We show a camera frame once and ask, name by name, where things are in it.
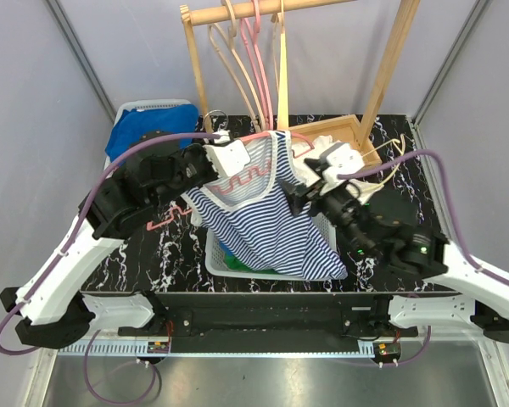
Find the beige plastic hanger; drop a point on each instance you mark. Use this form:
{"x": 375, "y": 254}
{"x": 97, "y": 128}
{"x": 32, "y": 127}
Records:
{"x": 236, "y": 68}

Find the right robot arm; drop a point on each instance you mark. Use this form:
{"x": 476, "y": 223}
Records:
{"x": 384, "y": 225}

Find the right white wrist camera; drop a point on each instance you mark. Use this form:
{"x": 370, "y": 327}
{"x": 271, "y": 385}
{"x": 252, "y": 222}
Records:
{"x": 339, "y": 159}

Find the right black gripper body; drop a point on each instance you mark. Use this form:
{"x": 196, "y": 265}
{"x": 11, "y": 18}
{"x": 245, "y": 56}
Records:
{"x": 339, "y": 206}

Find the white rear basket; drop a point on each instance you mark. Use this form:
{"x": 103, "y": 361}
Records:
{"x": 146, "y": 104}

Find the green tank top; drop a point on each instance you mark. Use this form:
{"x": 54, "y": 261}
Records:
{"x": 233, "y": 263}

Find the pink hanger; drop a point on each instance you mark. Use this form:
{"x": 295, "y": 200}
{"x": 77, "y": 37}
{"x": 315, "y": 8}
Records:
{"x": 235, "y": 180}
{"x": 249, "y": 33}

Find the cream wooden hanger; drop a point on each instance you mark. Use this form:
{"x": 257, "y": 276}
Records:
{"x": 282, "y": 91}

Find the wooden clothes rack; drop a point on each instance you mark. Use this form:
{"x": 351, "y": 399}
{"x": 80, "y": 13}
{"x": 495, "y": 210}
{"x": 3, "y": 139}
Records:
{"x": 357, "y": 131}

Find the white centre basket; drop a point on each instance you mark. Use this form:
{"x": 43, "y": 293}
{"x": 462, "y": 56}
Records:
{"x": 215, "y": 255}

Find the blue white striped top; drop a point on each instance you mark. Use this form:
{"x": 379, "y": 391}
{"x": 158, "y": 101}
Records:
{"x": 254, "y": 220}

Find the white tank top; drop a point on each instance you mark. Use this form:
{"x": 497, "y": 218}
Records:
{"x": 322, "y": 148}

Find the folded blue cloth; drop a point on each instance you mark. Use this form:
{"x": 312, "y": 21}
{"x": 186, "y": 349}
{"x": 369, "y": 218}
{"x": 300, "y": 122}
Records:
{"x": 133, "y": 124}

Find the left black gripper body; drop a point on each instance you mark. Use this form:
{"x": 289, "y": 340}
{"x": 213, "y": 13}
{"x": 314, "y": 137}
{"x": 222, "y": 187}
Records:
{"x": 197, "y": 169}

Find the blue tank top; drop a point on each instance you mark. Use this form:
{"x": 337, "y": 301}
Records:
{"x": 225, "y": 249}

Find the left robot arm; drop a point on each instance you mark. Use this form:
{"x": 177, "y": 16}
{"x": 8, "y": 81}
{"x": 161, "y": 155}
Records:
{"x": 50, "y": 311}

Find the white basket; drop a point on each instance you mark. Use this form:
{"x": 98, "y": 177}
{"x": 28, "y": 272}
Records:
{"x": 146, "y": 104}
{"x": 215, "y": 255}

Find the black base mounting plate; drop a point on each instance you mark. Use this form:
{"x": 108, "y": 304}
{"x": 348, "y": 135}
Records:
{"x": 268, "y": 324}

